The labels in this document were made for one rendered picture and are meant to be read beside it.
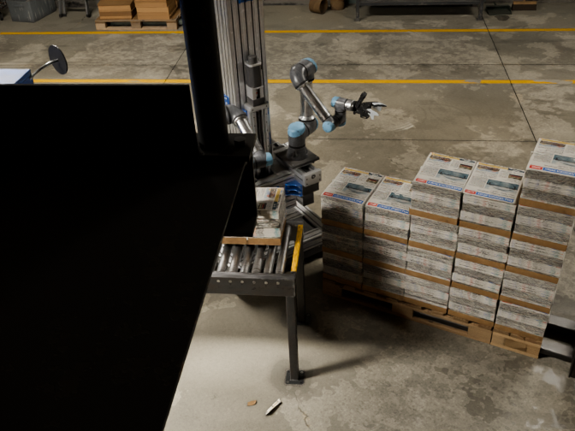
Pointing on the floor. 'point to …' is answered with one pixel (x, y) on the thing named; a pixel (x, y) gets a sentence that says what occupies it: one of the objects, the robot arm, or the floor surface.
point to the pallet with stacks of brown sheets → (138, 14)
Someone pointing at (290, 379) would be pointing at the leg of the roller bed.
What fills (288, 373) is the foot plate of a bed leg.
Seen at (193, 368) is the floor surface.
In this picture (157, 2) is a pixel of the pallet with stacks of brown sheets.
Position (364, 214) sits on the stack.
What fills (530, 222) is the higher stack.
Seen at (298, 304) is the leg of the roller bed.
